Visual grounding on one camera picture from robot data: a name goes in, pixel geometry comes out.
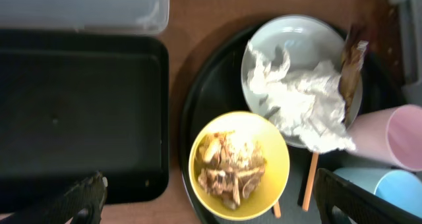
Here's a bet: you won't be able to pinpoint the yellow bowl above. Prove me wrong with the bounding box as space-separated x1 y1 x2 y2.
185 111 290 221

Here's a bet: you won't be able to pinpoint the pink cup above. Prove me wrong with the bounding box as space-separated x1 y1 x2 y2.
348 105 421 171

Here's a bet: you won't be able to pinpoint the blue cup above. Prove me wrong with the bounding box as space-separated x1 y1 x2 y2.
334 167 421 217

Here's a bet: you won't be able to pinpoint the grey plate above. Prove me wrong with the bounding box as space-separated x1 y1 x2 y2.
241 15 363 148

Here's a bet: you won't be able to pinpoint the left wooden chopstick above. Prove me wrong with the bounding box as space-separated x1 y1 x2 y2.
273 201 281 219

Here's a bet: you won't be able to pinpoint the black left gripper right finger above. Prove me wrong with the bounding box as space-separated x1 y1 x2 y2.
313 168 421 224

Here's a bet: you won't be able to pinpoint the food scraps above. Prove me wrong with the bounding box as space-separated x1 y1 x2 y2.
194 130 266 210

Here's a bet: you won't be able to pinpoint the black rectangular tray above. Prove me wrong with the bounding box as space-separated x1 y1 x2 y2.
1 30 169 213

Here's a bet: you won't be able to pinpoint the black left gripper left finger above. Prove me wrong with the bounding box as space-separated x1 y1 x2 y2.
1 171 108 224

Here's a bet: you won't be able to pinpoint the wooden chopstick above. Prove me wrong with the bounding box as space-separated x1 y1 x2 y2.
302 153 319 211
273 201 281 219

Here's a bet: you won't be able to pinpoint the right wooden chopstick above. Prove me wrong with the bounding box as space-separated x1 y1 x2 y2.
302 153 319 211

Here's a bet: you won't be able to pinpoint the white napkin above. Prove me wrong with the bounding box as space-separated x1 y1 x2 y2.
245 43 356 154

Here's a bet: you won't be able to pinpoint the clear plastic waste bin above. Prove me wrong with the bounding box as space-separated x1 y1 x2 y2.
1 0 170 35

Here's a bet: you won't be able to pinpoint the brown snack wrapper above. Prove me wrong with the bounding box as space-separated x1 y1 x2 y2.
339 24 369 125

